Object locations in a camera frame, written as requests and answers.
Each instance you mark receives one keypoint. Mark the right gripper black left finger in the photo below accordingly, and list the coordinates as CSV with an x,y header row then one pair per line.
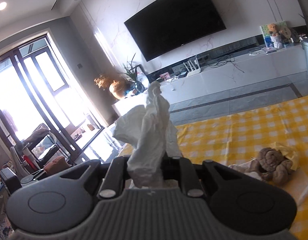
x,y
113,184

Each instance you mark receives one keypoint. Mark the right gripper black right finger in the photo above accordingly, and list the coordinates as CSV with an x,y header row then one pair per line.
x,y
182,170

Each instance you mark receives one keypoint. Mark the white tissue cloth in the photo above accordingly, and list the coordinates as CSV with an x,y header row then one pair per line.
x,y
149,130

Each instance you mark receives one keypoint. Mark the yellow checkered tablecloth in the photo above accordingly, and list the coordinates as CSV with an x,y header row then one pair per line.
x,y
236,138

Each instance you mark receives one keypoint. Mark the black metal shelf rack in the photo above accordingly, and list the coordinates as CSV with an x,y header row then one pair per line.
x,y
40,148

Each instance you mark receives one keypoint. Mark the brown plush toy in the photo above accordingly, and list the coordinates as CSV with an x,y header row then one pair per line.
x,y
272,166

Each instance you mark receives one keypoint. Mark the orange acorn shaped jar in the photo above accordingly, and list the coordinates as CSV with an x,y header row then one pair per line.
x,y
118,89

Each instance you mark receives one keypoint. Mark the green plant in glass vase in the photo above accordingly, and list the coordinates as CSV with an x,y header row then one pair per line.
x,y
134,85

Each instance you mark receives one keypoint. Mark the yellow cleaning cloth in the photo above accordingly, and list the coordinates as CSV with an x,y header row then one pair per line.
x,y
287,152

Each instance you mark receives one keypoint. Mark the dried yellow flowers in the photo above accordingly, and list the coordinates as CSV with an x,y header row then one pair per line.
x,y
103,81

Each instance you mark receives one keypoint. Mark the white wifi router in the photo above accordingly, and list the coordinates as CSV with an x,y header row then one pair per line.
x,y
192,67

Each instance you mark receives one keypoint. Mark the white marble TV console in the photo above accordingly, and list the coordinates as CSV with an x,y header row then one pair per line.
x,y
239,84

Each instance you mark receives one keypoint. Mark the green picture book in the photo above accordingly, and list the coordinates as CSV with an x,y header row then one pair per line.
x,y
286,34

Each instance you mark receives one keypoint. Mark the teddy bear on console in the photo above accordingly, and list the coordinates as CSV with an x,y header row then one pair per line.
x,y
275,36

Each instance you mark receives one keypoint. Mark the small pink photo frame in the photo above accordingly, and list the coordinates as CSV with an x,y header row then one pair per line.
x,y
165,76

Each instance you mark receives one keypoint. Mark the black wall television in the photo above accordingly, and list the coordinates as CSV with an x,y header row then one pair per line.
x,y
165,25

